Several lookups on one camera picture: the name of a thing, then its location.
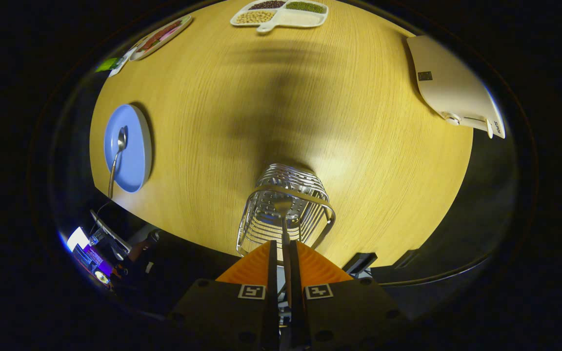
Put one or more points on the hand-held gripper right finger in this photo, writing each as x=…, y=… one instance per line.
x=344, y=317

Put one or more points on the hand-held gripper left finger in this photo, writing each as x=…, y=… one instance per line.
x=232, y=317

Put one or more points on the metal spoon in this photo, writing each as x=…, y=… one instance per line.
x=116, y=158

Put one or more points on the open laptop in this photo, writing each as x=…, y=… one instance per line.
x=90, y=256

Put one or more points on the blue plate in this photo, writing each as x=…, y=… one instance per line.
x=134, y=161

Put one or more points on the white toaster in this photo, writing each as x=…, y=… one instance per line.
x=449, y=83

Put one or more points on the white square coaster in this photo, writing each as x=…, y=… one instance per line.
x=124, y=57

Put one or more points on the green drink bottle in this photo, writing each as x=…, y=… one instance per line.
x=108, y=64

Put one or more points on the plate of food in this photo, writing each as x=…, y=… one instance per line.
x=159, y=36

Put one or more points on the white divided bean tray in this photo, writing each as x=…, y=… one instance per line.
x=300, y=18

